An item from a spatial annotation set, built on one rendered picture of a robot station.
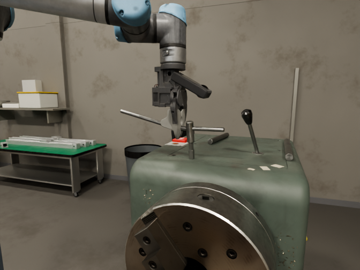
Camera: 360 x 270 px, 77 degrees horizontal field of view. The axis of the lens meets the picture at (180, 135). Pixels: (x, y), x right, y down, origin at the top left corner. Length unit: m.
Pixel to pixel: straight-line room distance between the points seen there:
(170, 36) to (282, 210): 0.51
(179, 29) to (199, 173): 0.39
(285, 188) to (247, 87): 2.88
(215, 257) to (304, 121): 3.10
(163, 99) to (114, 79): 3.41
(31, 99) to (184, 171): 4.06
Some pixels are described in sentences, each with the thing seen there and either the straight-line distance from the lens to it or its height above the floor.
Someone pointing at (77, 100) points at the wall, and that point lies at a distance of 4.50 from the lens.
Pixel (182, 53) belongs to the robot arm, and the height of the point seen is 1.56.
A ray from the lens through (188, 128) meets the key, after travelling 0.64.
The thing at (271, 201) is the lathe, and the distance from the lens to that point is 0.58.
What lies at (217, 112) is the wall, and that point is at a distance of 3.42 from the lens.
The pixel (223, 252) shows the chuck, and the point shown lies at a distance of 0.47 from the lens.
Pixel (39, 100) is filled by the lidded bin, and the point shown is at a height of 1.40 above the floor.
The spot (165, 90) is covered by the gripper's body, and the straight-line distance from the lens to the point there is 0.64.
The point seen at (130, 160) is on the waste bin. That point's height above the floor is 0.58.
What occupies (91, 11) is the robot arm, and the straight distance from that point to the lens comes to 0.55.
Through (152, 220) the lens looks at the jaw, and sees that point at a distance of 0.48.
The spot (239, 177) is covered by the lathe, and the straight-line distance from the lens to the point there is 0.59.
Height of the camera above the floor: 1.43
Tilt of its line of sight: 9 degrees down
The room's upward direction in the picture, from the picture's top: straight up
